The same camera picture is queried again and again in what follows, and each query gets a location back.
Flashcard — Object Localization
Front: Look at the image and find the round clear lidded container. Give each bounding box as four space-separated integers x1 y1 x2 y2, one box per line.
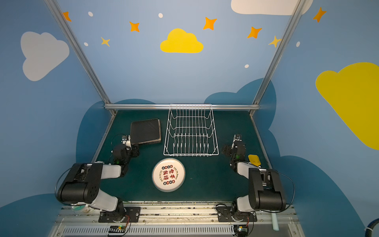
71 204 93 214

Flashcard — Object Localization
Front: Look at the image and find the black corrugated hose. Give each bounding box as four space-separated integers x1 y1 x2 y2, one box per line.
365 218 379 237

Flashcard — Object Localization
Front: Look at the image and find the aluminium rail base frame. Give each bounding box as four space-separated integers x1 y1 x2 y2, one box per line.
49 201 305 237

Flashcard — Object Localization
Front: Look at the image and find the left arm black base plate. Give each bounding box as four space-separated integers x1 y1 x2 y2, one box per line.
98 207 141 223

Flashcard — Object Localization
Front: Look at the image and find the light blue toy spatula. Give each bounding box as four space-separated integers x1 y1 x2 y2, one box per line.
271 213 279 232

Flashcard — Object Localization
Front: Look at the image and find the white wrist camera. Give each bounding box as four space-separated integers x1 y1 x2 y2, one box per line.
232 134 242 146
121 135 131 147

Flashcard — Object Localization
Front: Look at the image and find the white wire dish rack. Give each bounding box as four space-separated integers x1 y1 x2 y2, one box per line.
163 104 219 157

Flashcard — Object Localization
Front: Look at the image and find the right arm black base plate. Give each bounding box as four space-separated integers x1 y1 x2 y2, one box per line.
215 206 258 222

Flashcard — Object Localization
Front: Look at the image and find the small circuit board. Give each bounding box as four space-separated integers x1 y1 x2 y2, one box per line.
233 225 249 237
107 225 127 237

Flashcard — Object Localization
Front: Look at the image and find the yellow toy spatula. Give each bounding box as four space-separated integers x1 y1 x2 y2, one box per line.
248 155 262 167

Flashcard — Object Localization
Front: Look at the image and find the left small circuit board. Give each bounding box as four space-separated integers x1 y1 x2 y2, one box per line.
107 225 127 237

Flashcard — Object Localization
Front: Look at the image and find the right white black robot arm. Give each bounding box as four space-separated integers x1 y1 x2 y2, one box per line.
222 143 287 213

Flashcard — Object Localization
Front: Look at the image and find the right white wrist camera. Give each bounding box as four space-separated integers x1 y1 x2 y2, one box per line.
232 134 242 146

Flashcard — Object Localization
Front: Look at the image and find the right small circuit board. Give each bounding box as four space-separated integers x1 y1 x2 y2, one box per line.
233 225 249 237

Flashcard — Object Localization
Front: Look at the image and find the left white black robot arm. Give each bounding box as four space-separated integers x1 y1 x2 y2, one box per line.
54 144 140 212

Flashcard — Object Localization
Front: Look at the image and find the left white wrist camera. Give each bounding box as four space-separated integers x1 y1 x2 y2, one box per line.
121 135 131 147

